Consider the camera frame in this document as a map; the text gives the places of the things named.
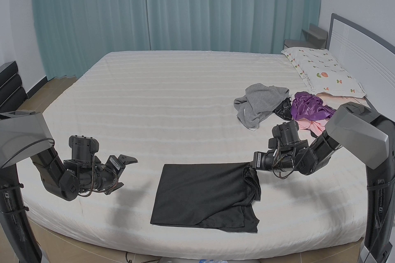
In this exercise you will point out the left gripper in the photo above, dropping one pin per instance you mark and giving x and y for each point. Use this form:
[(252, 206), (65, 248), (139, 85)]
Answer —
[(112, 174)]

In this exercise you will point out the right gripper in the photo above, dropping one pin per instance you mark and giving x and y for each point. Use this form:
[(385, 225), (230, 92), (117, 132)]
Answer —
[(264, 160)]

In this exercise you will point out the black T-shirt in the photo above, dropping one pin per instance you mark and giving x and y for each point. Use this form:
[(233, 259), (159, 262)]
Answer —
[(200, 194)]

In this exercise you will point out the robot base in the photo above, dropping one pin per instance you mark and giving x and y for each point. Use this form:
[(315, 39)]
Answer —
[(213, 261)]

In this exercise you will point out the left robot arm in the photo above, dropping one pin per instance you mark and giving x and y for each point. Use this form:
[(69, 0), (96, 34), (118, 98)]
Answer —
[(52, 172)]

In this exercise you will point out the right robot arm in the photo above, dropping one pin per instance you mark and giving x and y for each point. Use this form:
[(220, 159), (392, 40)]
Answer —
[(355, 132)]

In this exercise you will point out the bed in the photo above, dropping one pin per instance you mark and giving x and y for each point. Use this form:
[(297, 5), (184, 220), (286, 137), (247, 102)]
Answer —
[(169, 95)]

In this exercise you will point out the black glossy garment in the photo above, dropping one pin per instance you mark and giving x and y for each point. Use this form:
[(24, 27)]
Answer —
[(284, 110)]

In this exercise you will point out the pink garment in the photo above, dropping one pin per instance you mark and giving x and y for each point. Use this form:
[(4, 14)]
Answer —
[(308, 125)]

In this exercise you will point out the grey garment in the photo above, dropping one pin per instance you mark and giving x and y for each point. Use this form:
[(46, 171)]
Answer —
[(259, 98)]

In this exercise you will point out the purple garment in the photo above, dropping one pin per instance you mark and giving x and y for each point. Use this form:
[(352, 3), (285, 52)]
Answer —
[(308, 107)]

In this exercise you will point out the pale pink pillow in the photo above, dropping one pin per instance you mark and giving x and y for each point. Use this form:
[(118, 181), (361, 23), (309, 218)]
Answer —
[(345, 100)]

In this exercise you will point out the white printed pillow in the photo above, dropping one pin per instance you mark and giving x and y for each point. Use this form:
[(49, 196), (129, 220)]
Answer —
[(321, 67)]

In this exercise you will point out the grey bedside table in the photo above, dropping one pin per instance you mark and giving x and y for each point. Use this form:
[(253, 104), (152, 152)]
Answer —
[(311, 35)]

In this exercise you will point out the black chest of drawers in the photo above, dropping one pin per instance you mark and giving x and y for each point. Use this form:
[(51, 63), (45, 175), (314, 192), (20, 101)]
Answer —
[(10, 86)]

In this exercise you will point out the blue-green curtain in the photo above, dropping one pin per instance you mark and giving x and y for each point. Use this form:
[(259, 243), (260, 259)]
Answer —
[(185, 3)]

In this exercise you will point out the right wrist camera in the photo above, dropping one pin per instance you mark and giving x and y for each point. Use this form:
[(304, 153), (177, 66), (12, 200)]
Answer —
[(273, 144)]

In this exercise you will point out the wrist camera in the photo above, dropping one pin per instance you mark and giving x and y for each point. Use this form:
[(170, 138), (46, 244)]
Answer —
[(97, 161), (273, 144)]

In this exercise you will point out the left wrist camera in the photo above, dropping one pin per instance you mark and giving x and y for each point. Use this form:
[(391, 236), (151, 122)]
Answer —
[(97, 161)]

